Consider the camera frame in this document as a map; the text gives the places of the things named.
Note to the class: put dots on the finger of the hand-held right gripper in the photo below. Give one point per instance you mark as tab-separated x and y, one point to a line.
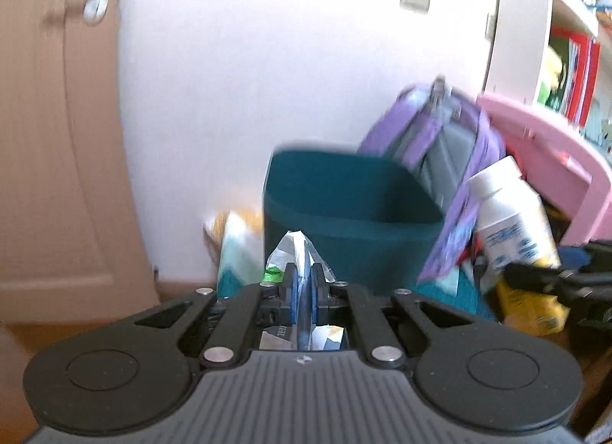
535	276
597	250

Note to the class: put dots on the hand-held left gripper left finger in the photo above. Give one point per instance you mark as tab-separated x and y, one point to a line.
292	295

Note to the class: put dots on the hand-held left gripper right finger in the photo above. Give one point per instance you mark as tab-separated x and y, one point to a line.
315	295

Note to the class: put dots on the silver blue plastic wrapper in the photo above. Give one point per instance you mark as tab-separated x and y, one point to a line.
296	248

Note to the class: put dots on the white yellow plastic bottle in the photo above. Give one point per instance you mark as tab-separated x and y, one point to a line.
507	224

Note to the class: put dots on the teal plastic trash bin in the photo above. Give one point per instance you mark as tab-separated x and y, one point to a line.
354	243

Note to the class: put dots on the teal cream zigzag quilt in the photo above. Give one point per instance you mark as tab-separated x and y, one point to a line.
236	262

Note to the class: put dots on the yellow patterned cushion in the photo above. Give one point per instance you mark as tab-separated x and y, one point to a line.
217	228

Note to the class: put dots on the pink wooden desk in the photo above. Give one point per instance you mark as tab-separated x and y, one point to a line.
550	147

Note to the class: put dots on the purple grey backpack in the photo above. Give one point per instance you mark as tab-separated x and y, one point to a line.
444	147

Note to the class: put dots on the green yellow plush toy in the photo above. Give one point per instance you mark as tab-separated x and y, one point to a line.
550	85

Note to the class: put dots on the white bookshelf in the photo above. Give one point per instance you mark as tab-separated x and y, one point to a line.
521	18

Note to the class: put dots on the beige wooden door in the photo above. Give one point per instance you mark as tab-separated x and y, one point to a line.
57	161

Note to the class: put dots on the round door lock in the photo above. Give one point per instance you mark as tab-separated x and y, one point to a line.
95	8

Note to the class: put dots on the small white wall switch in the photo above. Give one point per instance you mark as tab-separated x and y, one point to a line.
490	27

